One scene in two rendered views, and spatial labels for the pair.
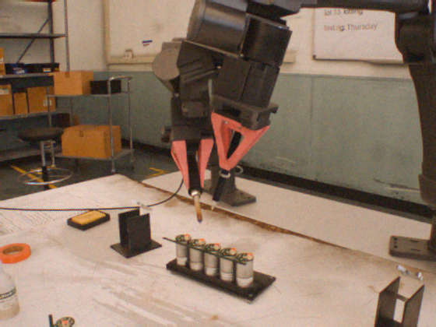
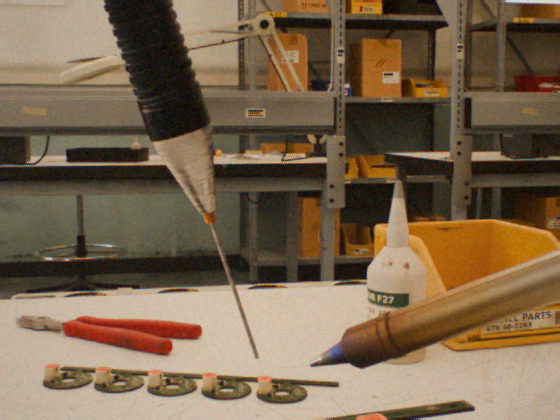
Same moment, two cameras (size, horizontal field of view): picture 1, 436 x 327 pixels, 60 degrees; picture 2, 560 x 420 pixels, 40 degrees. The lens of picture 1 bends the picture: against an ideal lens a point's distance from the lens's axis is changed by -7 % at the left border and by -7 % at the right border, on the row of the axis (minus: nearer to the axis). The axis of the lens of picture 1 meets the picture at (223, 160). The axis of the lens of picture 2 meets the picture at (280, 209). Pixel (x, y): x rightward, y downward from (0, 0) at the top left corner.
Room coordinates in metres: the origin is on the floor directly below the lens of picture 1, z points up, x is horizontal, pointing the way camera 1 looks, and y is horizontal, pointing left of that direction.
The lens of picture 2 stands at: (0.65, -0.09, 0.88)
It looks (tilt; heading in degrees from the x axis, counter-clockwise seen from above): 7 degrees down; 127
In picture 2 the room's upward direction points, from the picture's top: straight up
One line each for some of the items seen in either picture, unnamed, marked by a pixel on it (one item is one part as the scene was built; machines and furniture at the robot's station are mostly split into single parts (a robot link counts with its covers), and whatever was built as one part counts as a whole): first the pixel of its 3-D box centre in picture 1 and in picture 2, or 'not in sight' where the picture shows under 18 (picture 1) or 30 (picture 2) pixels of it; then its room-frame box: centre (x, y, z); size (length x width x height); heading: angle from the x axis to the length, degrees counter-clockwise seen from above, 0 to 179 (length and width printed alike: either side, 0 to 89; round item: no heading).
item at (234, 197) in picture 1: (223, 177); not in sight; (0.99, 0.00, 0.79); 0.20 x 0.07 x 0.08; 33
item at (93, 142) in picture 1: (90, 121); not in sight; (3.95, 1.33, 0.51); 0.75 x 0.48 x 1.03; 76
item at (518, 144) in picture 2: not in sight; (526, 144); (-0.30, 2.70, 0.80); 0.15 x 0.12 x 0.10; 156
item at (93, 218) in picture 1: (89, 219); not in sight; (0.78, 0.28, 0.76); 0.07 x 0.05 x 0.02; 148
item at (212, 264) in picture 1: (212, 261); not in sight; (0.54, 0.02, 0.79); 0.02 x 0.02 x 0.05
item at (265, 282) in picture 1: (219, 276); not in sight; (0.56, 0.01, 0.76); 0.16 x 0.07 x 0.01; 55
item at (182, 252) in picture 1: (184, 251); not in sight; (0.57, 0.06, 0.79); 0.02 x 0.02 x 0.05
